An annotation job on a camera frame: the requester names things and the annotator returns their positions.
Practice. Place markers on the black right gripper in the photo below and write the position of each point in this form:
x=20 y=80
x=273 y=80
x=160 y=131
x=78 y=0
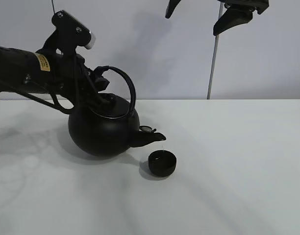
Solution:
x=230 y=18

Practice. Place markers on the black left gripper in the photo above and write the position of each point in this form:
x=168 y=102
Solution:
x=79 y=84

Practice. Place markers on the black metal teapot kettle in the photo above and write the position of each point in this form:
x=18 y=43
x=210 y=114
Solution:
x=111 y=127

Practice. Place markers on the small black teacup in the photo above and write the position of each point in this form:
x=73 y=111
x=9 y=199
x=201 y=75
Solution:
x=162 y=163

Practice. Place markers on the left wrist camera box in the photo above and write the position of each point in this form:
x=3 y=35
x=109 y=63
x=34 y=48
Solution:
x=69 y=34

